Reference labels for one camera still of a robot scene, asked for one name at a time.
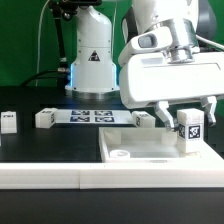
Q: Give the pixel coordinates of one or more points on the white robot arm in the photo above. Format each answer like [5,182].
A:
[93,71]

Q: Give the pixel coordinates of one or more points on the white U-shaped obstacle fence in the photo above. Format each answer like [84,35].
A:
[109,176]

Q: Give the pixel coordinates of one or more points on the white square tabletop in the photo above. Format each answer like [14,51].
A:
[149,145]

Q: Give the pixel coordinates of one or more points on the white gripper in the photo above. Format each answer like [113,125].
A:
[147,79]

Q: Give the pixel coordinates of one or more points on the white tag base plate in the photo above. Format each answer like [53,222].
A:
[65,116]

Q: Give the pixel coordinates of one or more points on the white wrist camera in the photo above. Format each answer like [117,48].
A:
[149,42]

